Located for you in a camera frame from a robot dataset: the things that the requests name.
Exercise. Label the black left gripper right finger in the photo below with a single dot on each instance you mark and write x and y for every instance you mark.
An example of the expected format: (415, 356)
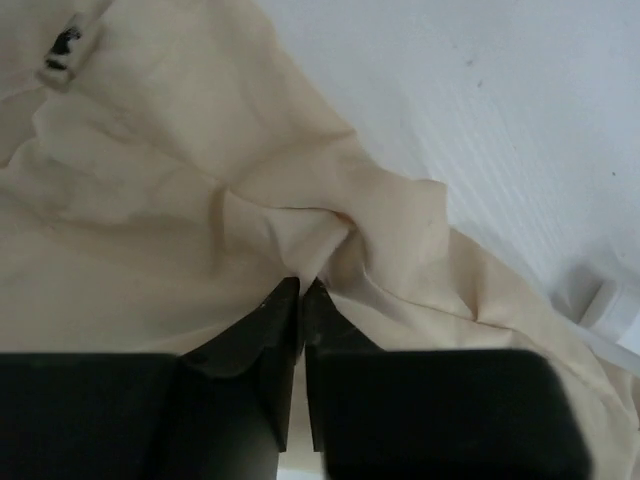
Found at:
(350, 411)

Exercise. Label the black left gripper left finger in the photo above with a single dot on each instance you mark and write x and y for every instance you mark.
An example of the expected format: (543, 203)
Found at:
(232, 397)

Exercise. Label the beige trousers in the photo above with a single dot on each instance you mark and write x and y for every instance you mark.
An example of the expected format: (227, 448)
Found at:
(190, 166)

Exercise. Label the white clothes rack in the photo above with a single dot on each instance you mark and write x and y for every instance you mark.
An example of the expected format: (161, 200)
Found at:
(605, 313)

